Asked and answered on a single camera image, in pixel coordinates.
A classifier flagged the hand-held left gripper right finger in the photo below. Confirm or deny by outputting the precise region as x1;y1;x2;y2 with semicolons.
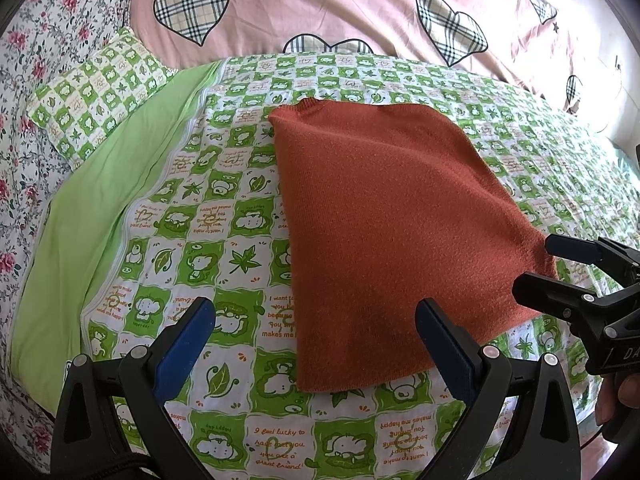
416;298;583;480

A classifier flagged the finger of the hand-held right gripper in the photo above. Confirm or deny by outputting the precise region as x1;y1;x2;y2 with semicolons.
512;270;608;333
544;234;638;273

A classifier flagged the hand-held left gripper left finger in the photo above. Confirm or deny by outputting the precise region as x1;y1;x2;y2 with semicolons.
50;297;217;480

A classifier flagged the rust orange knit sweater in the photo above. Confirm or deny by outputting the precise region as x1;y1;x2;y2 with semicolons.
267;99;560;393

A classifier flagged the person's right hand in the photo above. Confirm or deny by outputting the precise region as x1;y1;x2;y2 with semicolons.
595;372;640;445

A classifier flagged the green cartoon print quilt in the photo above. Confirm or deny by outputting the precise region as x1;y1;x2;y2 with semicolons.
10;52;640;480

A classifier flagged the green cartoon print pillow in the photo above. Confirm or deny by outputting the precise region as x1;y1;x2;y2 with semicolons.
27;27;178;171

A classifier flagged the floral bed sheet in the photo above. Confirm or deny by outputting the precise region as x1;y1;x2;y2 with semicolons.
0;0;156;466

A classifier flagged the pink duvet with plaid hearts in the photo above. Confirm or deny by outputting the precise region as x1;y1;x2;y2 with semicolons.
127;0;628;136

